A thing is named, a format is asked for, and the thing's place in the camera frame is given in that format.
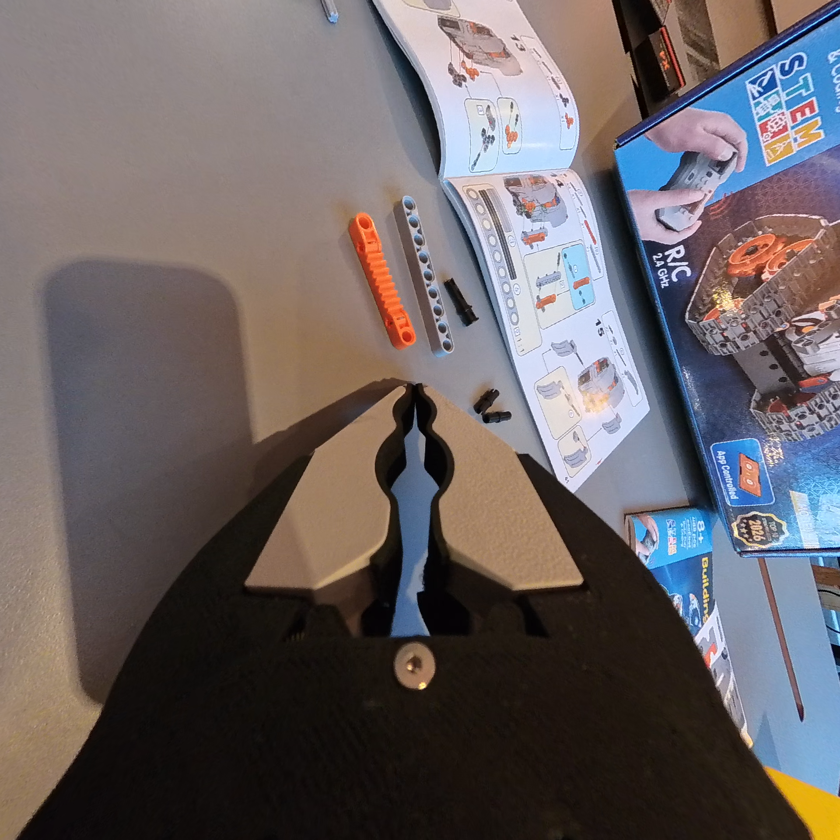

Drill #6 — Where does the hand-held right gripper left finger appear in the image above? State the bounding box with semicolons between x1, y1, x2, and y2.
243;382;416;636

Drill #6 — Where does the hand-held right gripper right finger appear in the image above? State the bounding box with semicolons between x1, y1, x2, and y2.
415;382;585;636

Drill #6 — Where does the long black pin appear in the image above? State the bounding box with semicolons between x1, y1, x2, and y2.
444;278;480;327

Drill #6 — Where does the blue cover booklet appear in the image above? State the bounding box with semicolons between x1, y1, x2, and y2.
625;507;754;749

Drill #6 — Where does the orange toothed beam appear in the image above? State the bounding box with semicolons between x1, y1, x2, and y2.
348;213;417;349

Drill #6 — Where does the grey holed beam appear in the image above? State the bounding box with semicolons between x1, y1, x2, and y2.
394;195;455;358

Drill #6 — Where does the blue toy robot box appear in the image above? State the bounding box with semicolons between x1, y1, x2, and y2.
613;0;840;559

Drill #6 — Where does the yellow plastic bin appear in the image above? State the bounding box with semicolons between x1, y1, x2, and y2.
764;766;840;840

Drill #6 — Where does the open instruction booklet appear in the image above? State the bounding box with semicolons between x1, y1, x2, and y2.
371;0;651;493

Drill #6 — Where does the black metal desk frame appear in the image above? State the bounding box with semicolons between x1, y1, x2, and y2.
814;558;840;657

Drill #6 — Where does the black desk cable tray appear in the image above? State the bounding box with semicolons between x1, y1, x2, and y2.
610;0;693;119

